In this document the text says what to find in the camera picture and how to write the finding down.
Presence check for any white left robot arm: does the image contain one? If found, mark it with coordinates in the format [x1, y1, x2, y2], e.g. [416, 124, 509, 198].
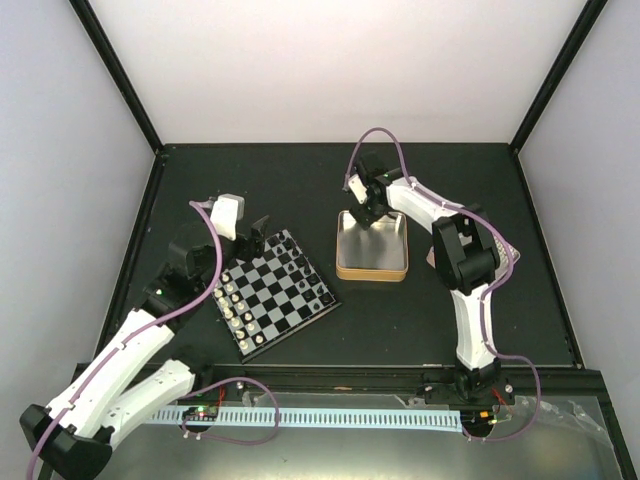
[19, 214, 269, 479]

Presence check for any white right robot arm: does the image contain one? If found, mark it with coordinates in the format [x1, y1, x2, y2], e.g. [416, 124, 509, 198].
[345, 170, 501, 403]

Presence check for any white chess piece row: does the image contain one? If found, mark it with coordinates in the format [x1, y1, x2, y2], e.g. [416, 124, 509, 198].
[212, 273, 266, 358]

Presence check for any gold metal tin base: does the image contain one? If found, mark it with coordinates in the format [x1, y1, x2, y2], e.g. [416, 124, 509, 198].
[336, 210, 409, 282]

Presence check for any black and grey chessboard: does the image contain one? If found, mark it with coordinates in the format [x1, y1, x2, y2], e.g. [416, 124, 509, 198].
[220, 229, 341, 363]

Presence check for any silver tin lid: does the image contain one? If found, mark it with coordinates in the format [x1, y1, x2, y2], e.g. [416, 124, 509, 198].
[426, 238, 520, 277]

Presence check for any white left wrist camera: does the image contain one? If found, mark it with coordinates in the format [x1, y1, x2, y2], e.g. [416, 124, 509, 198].
[210, 194, 245, 241]

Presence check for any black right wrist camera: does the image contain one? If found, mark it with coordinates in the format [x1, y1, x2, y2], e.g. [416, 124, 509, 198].
[344, 151, 388, 204]

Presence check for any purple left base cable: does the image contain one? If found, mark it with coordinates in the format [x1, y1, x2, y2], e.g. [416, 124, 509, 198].
[180, 374, 280, 444]

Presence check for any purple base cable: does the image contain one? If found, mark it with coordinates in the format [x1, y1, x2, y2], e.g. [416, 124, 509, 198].
[462, 355, 541, 444]
[180, 374, 280, 444]

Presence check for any light blue cable duct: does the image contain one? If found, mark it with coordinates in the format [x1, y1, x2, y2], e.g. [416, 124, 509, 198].
[146, 405, 462, 433]

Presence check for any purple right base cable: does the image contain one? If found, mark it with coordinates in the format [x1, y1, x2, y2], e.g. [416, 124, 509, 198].
[462, 355, 541, 444]

